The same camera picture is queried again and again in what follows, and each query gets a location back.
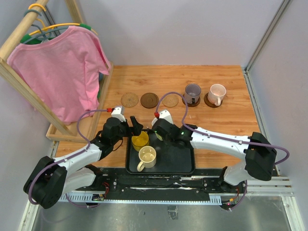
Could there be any yellow translucent cup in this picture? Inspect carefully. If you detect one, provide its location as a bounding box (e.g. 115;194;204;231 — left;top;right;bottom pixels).
131;131;150;152

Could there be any cream mug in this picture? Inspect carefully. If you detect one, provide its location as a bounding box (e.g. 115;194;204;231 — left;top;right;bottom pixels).
137;146;157;172

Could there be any large woven rattan coaster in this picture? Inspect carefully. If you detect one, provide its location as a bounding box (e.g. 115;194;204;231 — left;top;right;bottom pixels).
121;92;139;108

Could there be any purple mug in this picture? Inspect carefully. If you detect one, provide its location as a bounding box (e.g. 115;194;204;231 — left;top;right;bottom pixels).
184;83;201;104

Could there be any pink mug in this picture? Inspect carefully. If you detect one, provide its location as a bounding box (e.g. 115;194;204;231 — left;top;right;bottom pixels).
207;84;227;106

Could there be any pale green mug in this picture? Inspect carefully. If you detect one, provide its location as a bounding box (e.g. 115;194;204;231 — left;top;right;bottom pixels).
155;133;163;141

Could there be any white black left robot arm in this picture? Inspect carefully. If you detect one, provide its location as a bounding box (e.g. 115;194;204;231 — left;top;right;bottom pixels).
23;116;143;209

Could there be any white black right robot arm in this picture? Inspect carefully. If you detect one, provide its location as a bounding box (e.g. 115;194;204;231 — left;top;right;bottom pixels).
152;118;277;193

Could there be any small woven rattan coaster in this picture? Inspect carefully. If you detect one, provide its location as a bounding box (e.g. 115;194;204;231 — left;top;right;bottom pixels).
162;94;179;107

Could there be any black plastic tray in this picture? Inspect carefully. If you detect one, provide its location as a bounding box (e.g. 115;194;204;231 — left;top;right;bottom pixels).
126;134;195;175

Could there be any wooden clothes rack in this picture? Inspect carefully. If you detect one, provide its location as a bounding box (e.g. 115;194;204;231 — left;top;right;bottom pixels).
0;0;114;143

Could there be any pink t-shirt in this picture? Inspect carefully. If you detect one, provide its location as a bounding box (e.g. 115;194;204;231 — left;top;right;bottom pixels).
7;26;111;125

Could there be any yellow clothes hanger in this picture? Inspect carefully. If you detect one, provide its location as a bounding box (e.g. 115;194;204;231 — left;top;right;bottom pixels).
41;0;85;32

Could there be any grey clothes hanger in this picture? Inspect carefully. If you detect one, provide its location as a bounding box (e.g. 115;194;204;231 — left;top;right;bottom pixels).
20;24;68;44

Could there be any green clothes hanger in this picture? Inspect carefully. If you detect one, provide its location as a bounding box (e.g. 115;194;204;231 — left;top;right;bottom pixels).
20;23;98;45

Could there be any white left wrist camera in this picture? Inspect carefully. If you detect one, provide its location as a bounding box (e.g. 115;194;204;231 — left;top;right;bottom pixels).
111;106;126;122

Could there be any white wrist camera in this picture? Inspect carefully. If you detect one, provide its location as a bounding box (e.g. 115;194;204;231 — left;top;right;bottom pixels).
159;110;174;124
111;106;126;122

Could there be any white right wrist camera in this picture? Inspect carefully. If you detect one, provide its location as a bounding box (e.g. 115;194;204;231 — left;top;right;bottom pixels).
159;110;174;124

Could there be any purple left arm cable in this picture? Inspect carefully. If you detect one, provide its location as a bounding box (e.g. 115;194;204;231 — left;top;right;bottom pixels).
28;108;109;209

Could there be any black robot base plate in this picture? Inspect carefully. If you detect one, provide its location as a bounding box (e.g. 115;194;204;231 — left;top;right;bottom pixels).
95;167;248;200

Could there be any grey slotted cable duct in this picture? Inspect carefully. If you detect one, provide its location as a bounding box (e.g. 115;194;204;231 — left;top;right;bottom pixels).
59;192;222;205

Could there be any aluminium frame post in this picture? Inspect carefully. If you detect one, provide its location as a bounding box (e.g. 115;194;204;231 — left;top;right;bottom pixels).
244;0;294;72

